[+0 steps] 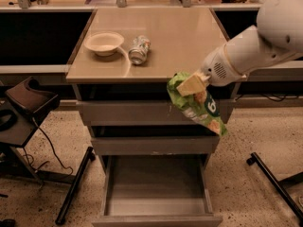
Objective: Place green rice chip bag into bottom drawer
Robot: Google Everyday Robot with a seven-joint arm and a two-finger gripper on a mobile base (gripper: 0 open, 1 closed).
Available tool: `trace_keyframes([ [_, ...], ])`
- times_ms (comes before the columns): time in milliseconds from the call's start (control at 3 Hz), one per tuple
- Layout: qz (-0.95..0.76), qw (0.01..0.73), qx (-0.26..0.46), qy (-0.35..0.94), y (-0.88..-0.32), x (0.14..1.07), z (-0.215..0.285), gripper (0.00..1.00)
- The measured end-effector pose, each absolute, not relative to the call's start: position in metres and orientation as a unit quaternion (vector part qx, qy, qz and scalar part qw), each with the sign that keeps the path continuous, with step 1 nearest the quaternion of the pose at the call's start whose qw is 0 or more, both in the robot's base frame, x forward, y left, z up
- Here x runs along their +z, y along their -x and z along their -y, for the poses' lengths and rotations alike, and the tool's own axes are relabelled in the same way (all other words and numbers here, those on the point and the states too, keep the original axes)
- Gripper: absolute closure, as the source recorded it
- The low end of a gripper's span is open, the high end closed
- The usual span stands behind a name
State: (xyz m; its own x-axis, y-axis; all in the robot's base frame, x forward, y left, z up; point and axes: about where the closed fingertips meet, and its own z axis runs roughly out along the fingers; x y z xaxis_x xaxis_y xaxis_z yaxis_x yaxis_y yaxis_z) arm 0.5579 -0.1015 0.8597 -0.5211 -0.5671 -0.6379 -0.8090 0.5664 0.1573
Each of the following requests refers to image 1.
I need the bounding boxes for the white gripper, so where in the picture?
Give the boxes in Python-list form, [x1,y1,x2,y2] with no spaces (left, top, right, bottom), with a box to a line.
[177,26,303,96]

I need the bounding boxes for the green rice chip bag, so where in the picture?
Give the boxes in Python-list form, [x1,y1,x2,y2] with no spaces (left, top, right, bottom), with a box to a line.
[167,72,227,136]

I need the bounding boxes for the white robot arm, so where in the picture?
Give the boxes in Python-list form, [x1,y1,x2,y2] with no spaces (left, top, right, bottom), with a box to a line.
[177,0,303,96]

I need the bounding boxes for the grey drawer cabinet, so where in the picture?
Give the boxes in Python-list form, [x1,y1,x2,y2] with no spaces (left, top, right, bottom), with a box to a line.
[65,7,248,227]

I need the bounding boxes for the top grey drawer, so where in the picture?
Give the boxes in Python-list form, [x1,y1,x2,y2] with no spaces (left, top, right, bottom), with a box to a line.
[76,98,237,127]

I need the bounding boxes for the bottom open grey drawer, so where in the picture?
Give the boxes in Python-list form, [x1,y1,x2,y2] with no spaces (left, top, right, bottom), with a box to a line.
[92,155,223,227]

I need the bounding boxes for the middle grey drawer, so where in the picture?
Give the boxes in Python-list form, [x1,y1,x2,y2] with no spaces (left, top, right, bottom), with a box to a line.
[91,136,220,156]

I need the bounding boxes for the crushed soda can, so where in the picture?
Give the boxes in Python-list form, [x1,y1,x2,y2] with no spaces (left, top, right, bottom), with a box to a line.
[128,35,151,65]

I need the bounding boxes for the black right stand leg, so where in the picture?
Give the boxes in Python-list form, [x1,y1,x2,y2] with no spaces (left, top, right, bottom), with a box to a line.
[246,152,303,227]

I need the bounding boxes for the black stand leg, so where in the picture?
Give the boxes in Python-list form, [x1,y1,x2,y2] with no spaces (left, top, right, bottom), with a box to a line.
[246,152,303,227]
[55,147,96,226]

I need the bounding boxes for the white paper bowl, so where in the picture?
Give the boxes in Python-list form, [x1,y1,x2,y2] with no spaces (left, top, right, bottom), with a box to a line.
[84,32,124,57]

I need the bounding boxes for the black left stand leg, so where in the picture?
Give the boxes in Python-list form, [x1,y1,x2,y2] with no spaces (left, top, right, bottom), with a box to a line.
[55,147,96,226]

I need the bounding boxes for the dark brown headset holder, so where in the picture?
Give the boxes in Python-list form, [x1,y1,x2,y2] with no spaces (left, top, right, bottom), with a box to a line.
[5,77,60,123]

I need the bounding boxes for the black side table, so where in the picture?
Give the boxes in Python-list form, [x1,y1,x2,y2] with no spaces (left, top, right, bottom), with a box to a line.
[0,101,75,184]

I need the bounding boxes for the black headphones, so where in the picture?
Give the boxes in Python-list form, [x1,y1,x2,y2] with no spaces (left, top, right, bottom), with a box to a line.
[0,109,17,131]

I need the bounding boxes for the black cable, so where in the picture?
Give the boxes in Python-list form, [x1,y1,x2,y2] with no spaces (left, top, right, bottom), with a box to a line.
[22,116,74,182]

